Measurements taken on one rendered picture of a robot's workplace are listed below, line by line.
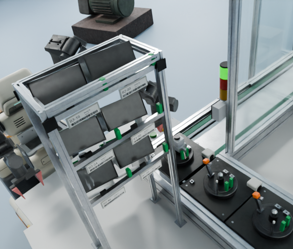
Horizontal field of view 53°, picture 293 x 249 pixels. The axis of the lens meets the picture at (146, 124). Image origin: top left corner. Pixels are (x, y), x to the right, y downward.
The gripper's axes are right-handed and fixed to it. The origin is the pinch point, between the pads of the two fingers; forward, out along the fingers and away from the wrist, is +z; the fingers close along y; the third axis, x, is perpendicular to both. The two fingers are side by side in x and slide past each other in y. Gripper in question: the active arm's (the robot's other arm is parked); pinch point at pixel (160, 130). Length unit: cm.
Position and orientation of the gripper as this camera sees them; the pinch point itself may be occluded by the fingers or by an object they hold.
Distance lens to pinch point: 144.5
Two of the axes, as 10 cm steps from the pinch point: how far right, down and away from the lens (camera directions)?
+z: 1.3, 7.6, 6.4
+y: 7.6, -4.9, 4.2
